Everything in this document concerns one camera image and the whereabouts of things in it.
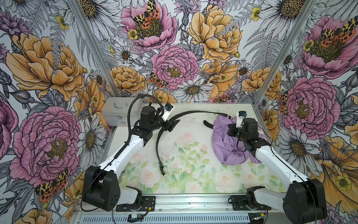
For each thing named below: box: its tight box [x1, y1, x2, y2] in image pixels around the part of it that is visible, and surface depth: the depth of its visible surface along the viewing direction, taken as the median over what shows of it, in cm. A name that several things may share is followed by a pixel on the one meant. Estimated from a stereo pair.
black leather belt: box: [155, 110, 233, 176], surface depth 98 cm
